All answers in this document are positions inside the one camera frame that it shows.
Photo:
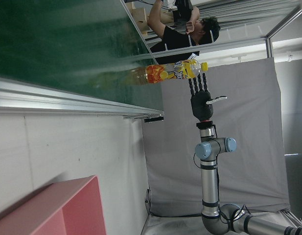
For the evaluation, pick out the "aluminium enclosure frame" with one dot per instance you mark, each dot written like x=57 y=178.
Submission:
x=268 y=47

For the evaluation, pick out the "green conveyor belt aluminium frame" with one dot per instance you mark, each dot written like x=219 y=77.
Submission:
x=55 y=49

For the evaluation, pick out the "orange juice bottle yellow cap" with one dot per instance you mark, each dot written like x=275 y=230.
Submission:
x=175 y=72

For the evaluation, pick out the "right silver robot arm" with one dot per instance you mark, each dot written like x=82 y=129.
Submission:
x=209 y=183

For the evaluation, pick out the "grey backdrop curtain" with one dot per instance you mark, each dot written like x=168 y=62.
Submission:
x=251 y=147

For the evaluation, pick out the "tan wooden box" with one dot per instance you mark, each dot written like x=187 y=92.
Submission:
x=141 y=17

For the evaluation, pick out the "pink plastic basket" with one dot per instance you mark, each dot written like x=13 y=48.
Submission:
x=43 y=210

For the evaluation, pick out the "person in black shirt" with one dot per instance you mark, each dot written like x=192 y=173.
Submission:
x=172 y=39

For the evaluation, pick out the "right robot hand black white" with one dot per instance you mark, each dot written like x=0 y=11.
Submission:
x=202 y=107

